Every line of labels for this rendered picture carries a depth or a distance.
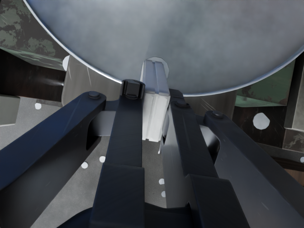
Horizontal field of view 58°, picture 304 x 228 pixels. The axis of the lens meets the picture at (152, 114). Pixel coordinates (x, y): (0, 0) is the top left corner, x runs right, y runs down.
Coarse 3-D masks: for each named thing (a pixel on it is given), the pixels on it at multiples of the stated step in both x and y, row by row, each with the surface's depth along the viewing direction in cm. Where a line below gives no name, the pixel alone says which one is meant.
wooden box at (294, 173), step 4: (276, 160) 89; (280, 160) 92; (284, 160) 95; (288, 160) 99; (292, 160) 102; (280, 164) 78; (284, 164) 80; (288, 164) 83; (292, 164) 85; (296, 164) 87; (300, 164) 90; (284, 168) 69; (288, 168) 70; (292, 168) 72; (296, 168) 74; (300, 168) 76; (288, 172) 69; (292, 172) 69; (296, 172) 69; (300, 172) 69; (292, 176) 69; (296, 176) 69; (300, 176) 69; (300, 180) 69; (300, 184) 69
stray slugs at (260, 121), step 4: (68, 56) 34; (64, 60) 34; (64, 64) 34; (64, 68) 34; (256, 116) 37; (260, 116) 37; (264, 116) 37; (256, 120) 37; (260, 120) 37; (264, 120) 37; (268, 120) 37; (256, 124) 37; (260, 124) 37; (264, 124) 37; (268, 124) 37; (260, 128) 37; (264, 128) 37
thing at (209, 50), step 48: (48, 0) 21; (96, 0) 21; (144, 0) 22; (192, 0) 22; (240, 0) 23; (288, 0) 23; (96, 48) 22; (144, 48) 22; (192, 48) 22; (240, 48) 23; (288, 48) 23
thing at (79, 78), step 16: (80, 64) 22; (80, 80) 22; (96, 80) 22; (112, 80) 22; (64, 96) 22; (112, 96) 22; (192, 96) 22; (208, 96) 23; (224, 96) 23; (224, 112) 23
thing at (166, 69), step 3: (153, 57) 22; (156, 57) 22; (153, 60) 22; (156, 60) 22; (159, 60) 22; (162, 60) 22; (162, 63) 22; (165, 63) 22; (165, 66) 22; (165, 69) 22; (168, 69) 22; (141, 72) 22; (165, 72) 22; (168, 72) 22
